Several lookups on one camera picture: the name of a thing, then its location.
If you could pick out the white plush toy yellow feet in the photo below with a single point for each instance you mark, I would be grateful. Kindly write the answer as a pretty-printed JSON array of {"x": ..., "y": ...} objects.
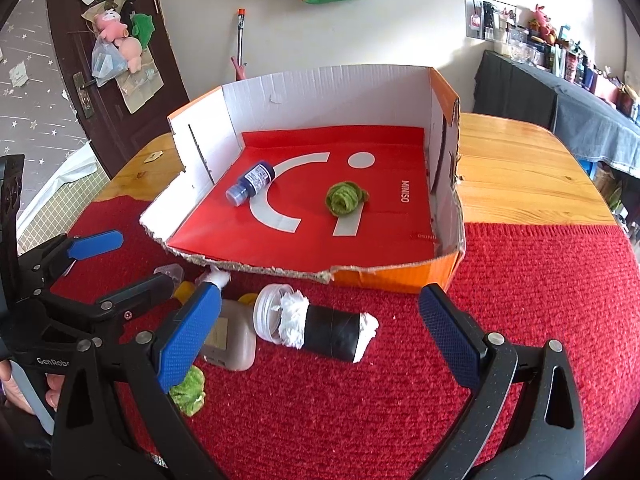
[{"x": 216, "y": 278}]

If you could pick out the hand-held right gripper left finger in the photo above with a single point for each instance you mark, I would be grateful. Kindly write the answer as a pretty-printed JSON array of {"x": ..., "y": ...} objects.
[{"x": 190, "y": 335}]

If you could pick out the grey rounded case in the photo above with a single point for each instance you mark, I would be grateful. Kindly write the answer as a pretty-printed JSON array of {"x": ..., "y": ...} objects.
[{"x": 235, "y": 340}]

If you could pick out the red knitted mat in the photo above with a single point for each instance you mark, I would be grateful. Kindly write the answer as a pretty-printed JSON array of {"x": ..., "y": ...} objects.
[{"x": 350, "y": 410}]

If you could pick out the blue bottle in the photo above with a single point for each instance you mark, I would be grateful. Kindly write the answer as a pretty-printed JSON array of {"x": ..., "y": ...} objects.
[{"x": 250, "y": 182}]

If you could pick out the metal mop stick orange cap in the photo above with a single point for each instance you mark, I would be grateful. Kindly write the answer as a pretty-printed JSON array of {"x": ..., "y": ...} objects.
[{"x": 241, "y": 35}]

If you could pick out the small beige tag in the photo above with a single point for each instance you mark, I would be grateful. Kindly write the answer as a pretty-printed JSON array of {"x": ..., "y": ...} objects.
[{"x": 153, "y": 156}]

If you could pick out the wall mirror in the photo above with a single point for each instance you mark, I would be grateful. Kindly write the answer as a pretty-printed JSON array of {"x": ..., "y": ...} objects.
[{"x": 487, "y": 20}]

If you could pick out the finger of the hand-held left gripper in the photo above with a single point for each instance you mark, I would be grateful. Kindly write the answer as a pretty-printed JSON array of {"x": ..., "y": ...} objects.
[
  {"x": 135, "y": 295},
  {"x": 95, "y": 245}
]

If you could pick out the clear plastic case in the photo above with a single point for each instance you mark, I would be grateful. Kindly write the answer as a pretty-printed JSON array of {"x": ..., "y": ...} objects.
[{"x": 265, "y": 315}]

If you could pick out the pink plush figure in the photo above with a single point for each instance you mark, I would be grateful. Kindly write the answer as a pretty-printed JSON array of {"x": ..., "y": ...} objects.
[{"x": 542, "y": 22}]

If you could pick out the row of bottles and jars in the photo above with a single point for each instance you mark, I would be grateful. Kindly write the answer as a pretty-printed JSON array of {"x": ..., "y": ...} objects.
[{"x": 570, "y": 62}]

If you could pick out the side table with dark cloth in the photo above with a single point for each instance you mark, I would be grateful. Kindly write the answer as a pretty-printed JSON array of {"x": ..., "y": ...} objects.
[{"x": 575, "y": 110}]

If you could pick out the black roll with white stuffing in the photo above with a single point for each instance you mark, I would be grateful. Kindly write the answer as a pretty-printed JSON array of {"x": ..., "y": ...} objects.
[{"x": 332, "y": 332}]

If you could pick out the red paper liner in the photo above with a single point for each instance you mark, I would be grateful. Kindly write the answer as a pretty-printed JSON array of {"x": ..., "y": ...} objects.
[{"x": 380, "y": 230}]

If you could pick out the clear hanging organizer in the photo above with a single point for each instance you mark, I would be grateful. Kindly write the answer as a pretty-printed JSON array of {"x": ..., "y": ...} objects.
[{"x": 142, "y": 90}]

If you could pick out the green plush toy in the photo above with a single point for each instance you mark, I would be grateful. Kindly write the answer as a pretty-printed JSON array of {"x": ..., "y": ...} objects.
[{"x": 144, "y": 30}]

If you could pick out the orange and white cardboard box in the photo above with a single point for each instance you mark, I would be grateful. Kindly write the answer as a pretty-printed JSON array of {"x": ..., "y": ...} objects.
[{"x": 310, "y": 95}]

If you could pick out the pink plush toy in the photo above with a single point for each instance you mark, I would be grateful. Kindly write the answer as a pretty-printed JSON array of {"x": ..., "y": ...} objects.
[
  {"x": 110, "y": 25},
  {"x": 131, "y": 55}
]

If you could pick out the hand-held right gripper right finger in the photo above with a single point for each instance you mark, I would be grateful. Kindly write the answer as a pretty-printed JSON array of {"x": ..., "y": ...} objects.
[{"x": 450, "y": 340}]

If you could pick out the dark brown door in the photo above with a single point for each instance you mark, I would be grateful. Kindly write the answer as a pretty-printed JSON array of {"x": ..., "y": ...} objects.
[{"x": 65, "y": 35}]

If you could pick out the person's left hand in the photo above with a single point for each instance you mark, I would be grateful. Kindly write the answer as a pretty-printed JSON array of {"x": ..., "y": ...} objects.
[{"x": 10, "y": 390}]

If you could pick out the green felt ball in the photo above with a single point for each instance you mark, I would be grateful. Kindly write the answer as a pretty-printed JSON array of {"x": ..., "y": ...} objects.
[
  {"x": 345, "y": 199},
  {"x": 192, "y": 390}
]

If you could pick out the clear plastic bag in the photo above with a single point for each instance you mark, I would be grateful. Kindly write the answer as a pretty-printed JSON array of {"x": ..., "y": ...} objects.
[{"x": 107, "y": 62}]

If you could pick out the clear plastic package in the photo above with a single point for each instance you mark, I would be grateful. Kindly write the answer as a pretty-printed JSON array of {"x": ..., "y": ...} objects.
[{"x": 172, "y": 272}]

